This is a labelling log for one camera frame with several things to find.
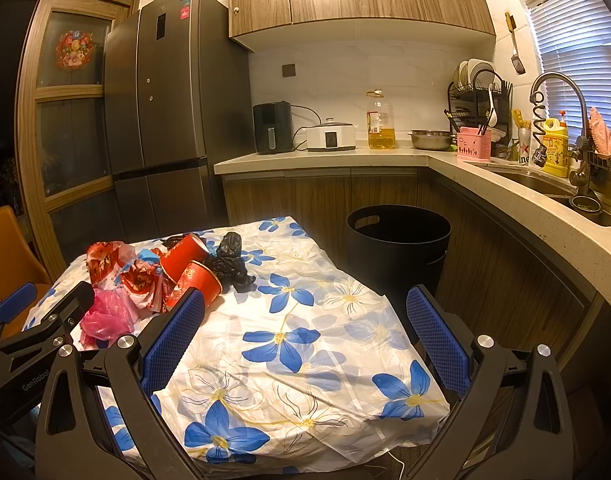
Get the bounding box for pink plastic bag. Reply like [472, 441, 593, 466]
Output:
[80, 287, 139, 349]

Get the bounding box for red paper cup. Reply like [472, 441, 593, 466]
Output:
[160, 233, 209, 283]
[164, 260, 223, 310]

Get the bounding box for black plastic bag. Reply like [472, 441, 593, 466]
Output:
[203, 232, 255, 294]

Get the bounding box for red white plastic bag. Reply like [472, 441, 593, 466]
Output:
[86, 240, 136, 289]

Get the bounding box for black round trash bin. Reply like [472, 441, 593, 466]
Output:
[347, 205, 452, 323]

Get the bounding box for steel kitchen faucet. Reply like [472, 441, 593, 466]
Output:
[530, 72, 600, 201]

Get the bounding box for orange chair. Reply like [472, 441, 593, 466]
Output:
[0, 206, 52, 339]

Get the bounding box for wooden lower cabinets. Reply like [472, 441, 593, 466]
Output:
[224, 168, 604, 374]

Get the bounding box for wooden glass door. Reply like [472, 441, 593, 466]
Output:
[14, 0, 139, 278]

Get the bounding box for floral blue white tablecloth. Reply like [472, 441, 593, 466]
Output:
[22, 216, 452, 476]

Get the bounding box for sink strainer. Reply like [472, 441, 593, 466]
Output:
[569, 195, 603, 217]

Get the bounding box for steel sink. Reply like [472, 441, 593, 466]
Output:
[475, 162, 611, 228]

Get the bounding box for dark grey refrigerator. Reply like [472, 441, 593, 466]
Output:
[104, 0, 254, 242]

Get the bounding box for red floral door decoration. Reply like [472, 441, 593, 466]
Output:
[55, 29, 95, 70]

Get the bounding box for black air fryer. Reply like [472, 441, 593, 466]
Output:
[253, 101, 293, 155]

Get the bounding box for pink utensil holder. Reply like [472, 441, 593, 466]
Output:
[457, 127, 492, 162]

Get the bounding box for beverage can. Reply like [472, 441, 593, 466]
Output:
[518, 128, 531, 166]

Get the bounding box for yellow detergent bottle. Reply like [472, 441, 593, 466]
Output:
[542, 117, 569, 178]

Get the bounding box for steel pot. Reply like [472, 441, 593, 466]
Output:
[409, 129, 453, 151]

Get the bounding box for pink dish cloth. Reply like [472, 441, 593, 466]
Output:
[589, 107, 611, 159]

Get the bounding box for white rice cooker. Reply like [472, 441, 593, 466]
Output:
[305, 120, 356, 152]

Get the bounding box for black dish rack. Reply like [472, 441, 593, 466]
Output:
[444, 58, 515, 160]

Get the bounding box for cooking oil bottle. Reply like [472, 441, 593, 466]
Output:
[366, 89, 397, 150]

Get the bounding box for hanging spatula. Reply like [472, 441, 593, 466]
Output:
[505, 11, 526, 75]

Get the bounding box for window blinds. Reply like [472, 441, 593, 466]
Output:
[525, 0, 611, 130]

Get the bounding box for wall socket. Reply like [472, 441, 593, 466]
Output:
[281, 63, 296, 78]

